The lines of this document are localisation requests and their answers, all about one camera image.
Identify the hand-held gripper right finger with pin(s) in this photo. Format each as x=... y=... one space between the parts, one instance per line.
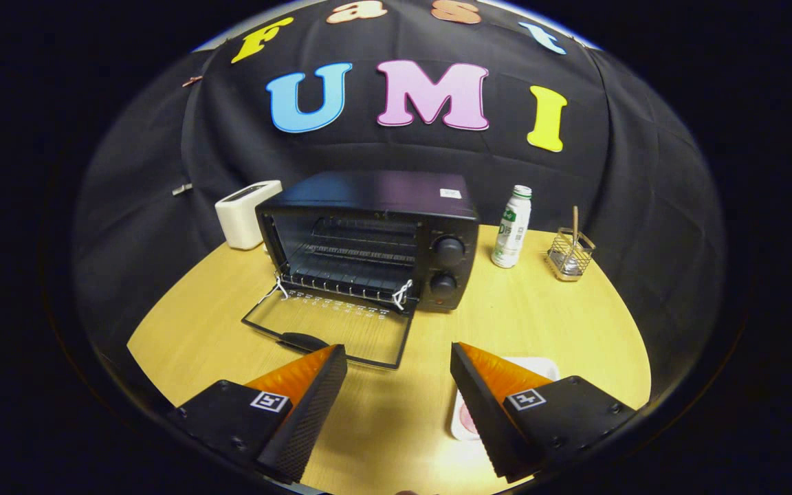
x=485 y=416

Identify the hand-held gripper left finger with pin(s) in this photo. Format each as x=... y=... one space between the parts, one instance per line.
x=313 y=416

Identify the pink ham slice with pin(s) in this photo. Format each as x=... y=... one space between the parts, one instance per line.
x=468 y=419

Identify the white square plate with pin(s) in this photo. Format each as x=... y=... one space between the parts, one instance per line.
x=540 y=366

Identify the black toaster oven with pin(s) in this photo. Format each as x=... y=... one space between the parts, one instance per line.
x=368 y=192

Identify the white bread toaster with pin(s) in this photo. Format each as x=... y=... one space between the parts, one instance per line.
x=245 y=220

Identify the white bottle with green label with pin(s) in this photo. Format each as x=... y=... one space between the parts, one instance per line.
x=509 y=240

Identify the wooden stick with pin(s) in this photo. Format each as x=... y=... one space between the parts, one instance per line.
x=575 y=220

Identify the silver clothes clip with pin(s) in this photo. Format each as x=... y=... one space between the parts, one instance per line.
x=181 y=189

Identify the pink clothes clip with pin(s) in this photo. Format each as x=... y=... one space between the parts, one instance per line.
x=192 y=81

